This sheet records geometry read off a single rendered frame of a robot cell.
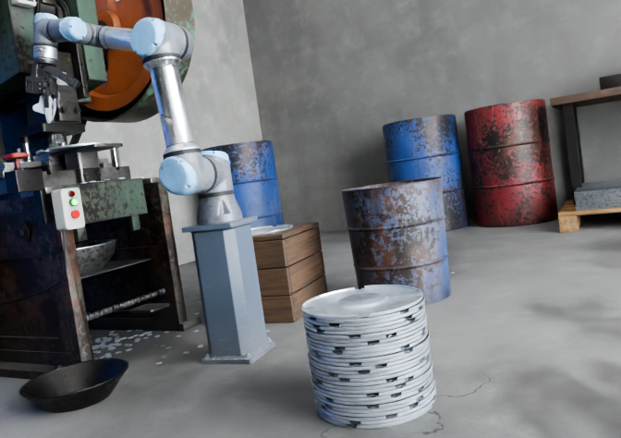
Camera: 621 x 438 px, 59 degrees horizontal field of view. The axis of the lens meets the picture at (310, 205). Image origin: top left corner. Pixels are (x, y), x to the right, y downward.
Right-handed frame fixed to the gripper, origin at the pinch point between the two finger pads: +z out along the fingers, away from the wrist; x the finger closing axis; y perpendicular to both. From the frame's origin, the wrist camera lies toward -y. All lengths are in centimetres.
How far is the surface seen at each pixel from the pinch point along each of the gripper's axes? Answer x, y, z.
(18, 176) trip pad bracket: 15.4, 3.7, 20.0
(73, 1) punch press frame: -31, 4, -50
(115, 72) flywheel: -59, -5, -28
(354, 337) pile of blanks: 81, -96, 51
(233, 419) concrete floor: 65, -69, 76
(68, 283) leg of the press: 10, -10, 55
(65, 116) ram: -19.9, 2.6, -3.0
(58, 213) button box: 12.6, -7.7, 31.6
